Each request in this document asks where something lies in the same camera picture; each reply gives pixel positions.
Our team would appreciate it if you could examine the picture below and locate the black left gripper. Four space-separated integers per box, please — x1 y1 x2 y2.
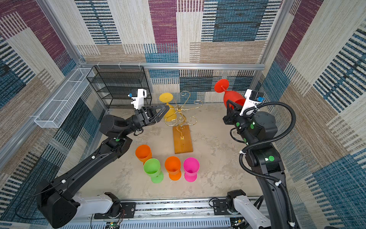
120 108 167 140

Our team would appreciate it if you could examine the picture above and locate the orange wine glass back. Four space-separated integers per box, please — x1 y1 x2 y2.
165 156 182 181

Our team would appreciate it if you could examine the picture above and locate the black mesh shelf rack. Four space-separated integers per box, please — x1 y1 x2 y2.
86 65 152 109

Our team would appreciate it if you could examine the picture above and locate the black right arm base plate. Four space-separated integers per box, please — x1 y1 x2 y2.
210 198 234 215

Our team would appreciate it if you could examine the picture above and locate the yellow wine glass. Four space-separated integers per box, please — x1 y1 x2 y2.
159 93 177 122

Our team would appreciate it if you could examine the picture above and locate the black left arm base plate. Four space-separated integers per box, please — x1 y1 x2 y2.
93 202 136 219

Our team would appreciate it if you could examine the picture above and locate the white mesh wall basket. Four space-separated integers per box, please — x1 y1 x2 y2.
34 68 91 128

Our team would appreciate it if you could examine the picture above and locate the pink wine glass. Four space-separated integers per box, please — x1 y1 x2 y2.
184 157 200 182

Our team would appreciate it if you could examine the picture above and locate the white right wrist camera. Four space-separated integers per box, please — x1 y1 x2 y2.
240 89 265 117

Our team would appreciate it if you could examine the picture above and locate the red wine glass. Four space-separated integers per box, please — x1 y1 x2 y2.
214 79 246 109

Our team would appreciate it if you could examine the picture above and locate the green wine glass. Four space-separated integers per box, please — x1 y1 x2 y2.
144 158 164 184

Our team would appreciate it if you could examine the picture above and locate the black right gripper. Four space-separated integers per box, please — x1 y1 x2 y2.
223 99 255 147

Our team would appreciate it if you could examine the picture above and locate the gold wire wine glass rack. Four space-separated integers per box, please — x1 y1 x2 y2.
164 91 203 154

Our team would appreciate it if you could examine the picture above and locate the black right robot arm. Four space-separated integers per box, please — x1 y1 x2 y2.
223 100 300 229

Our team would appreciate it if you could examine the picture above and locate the black corrugated cable conduit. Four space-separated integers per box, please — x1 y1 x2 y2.
229 101 297 229

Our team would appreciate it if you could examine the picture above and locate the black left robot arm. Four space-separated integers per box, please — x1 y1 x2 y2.
36 105 170 229

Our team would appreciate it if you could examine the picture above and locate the orange wine glass front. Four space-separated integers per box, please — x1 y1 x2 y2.
135 145 152 164

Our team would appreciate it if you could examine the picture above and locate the aluminium front rail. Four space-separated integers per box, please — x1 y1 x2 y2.
63 196 269 229

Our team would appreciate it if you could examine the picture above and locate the orange wine glass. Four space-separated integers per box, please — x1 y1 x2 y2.
165 156 182 181
135 145 152 164

